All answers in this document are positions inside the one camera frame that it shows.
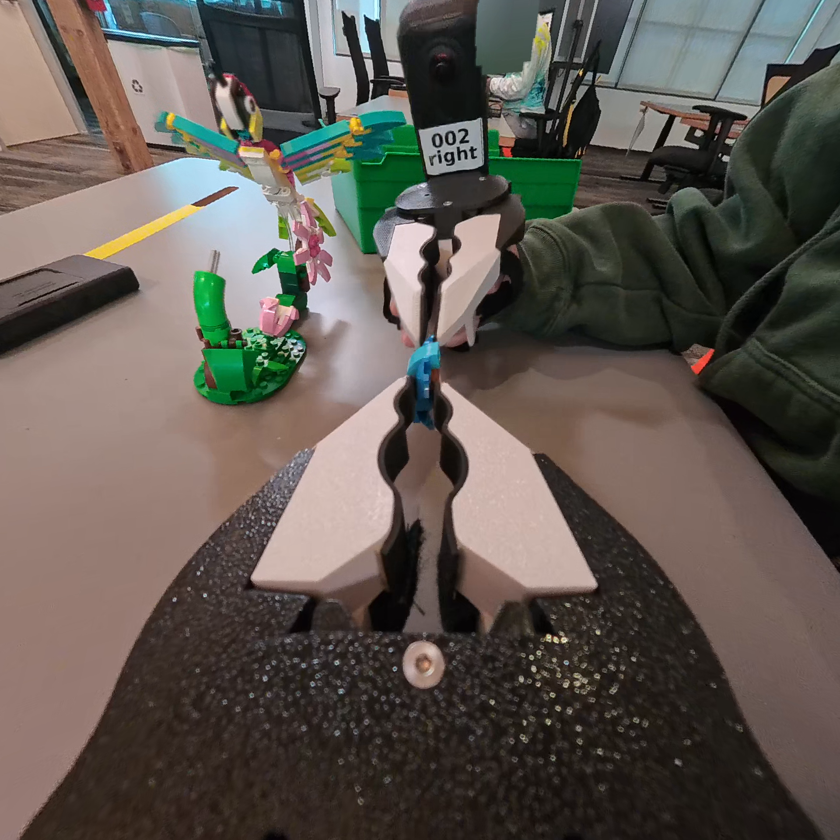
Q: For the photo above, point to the black office chair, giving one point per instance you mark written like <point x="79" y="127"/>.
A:
<point x="689" y="157"/>
<point x="262" y="59"/>
<point x="384" y="59"/>
<point x="354" y="59"/>

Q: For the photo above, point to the small orange object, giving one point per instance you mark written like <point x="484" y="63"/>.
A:
<point x="703" y="362"/>

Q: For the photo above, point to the wooden desk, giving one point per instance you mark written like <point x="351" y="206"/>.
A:
<point x="669" y="111"/>

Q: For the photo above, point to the small blue lego assembly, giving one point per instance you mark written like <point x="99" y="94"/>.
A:
<point x="423" y="374"/>

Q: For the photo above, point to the person's green hoodie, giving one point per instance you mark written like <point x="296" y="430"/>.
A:
<point x="787" y="262"/>

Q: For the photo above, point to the green plastic bin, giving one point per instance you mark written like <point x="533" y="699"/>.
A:
<point x="544" y="190"/>

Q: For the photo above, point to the yellow tape strip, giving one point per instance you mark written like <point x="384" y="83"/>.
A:
<point x="144" y="229"/>

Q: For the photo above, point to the person's right forearm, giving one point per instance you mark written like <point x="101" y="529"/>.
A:
<point x="623" y="275"/>

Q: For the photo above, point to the colourful lego bird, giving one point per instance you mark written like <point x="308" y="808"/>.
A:
<point x="262" y="164"/>

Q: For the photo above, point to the person's right hand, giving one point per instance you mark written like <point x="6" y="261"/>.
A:
<point x="397" y="315"/>

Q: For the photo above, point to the white recycling bin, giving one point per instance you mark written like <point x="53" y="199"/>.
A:
<point x="151" y="92"/>

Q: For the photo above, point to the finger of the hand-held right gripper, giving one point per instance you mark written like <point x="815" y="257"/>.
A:
<point x="407" y="282"/>
<point x="476" y="262"/>

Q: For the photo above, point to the green lego plant base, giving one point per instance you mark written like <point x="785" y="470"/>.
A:
<point x="249" y="367"/>

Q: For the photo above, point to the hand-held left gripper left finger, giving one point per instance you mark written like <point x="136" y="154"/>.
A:
<point x="334" y="512"/>

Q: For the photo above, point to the black flat case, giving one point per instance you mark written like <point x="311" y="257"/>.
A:
<point x="59" y="289"/>

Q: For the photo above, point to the wooden post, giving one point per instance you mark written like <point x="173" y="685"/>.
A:
<point x="98" y="85"/>

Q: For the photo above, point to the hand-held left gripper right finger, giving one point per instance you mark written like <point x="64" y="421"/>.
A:
<point x="518" y="525"/>

